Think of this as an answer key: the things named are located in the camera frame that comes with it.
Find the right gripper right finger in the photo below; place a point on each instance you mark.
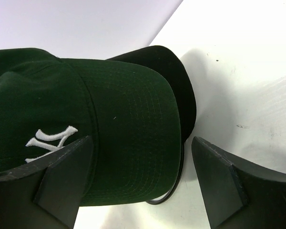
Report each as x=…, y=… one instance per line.
x=237, y=193

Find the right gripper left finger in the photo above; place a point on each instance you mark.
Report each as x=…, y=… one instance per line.
x=46, y=193

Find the dark green baseball cap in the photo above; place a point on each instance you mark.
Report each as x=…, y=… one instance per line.
x=129, y=110

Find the black baseball cap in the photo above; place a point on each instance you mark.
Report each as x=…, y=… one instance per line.
x=168, y=65

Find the black wire hat stand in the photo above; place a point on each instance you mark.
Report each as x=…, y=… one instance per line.
x=166, y=196

